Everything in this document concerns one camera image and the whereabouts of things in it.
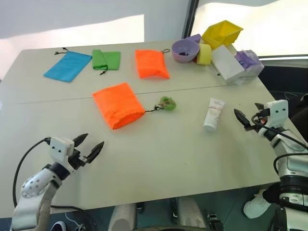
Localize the white cosmetic tube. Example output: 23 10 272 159
203 97 227 132

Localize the blue drawstring bag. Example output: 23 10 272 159
43 47 93 83

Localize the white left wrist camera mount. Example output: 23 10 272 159
49 137 75 167

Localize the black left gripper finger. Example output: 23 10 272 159
73 133 89 146
86 141 105 164

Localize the yellow sponge roll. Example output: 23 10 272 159
196 43 212 65

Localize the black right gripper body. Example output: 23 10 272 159
244 108 270 133

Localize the green fuzzy toy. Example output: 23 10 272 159
158 96 178 111

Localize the green drawstring bag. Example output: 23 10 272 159
92 49 121 76

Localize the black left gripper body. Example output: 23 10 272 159
68 149 88 172

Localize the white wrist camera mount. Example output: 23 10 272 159
264 100 289 129
49 137 75 167

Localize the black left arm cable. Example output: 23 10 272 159
12 137 51 208

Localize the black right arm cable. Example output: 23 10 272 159
251 114 308 179

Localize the orange drawstring bag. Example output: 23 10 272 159
134 48 171 79
92 82 146 131

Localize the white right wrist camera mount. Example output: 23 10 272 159
264 100 289 129

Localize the purple tissue pack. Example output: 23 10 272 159
234 49 265 75

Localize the dark blue shoe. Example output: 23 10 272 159
50 220 67 231

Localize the white cardboard box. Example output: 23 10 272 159
211 44 245 85

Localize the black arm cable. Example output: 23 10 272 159
12 137 51 208
251 114 308 179

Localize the white sneaker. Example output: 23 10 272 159
243 189 272 219

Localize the purple plastic bowl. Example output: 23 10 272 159
171 39 200 63

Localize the yellow plastic bin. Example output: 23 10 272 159
201 20 244 47

